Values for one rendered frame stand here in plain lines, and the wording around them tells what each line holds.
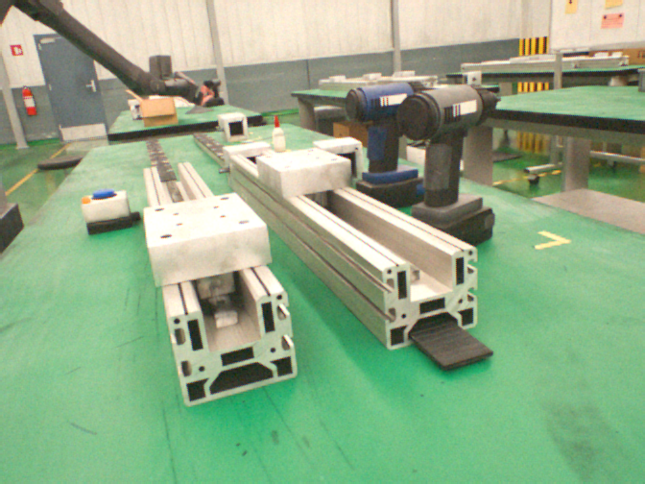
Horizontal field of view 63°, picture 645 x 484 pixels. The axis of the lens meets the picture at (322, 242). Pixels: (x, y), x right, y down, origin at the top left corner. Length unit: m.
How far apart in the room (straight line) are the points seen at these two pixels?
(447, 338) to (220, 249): 0.23
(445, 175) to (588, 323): 0.26
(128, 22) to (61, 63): 1.56
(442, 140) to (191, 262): 0.37
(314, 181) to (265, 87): 11.69
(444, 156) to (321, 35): 12.14
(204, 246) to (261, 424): 0.17
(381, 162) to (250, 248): 0.50
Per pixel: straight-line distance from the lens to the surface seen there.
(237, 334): 0.48
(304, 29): 12.75
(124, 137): 3.28
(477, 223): 0.76
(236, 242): 0.50
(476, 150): 2.89
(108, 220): 1.08
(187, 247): 0.50
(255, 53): 12.43
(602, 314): 0.60
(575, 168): 3.32
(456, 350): 0.50
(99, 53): 1.69
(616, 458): 0.42
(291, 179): 0.76
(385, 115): 0.95
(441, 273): 0.53
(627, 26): 3.93
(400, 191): 0.96
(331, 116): 6.17
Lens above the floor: 1.04
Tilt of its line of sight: 19 degrees down
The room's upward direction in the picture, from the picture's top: 6 degrees counter-clockwise
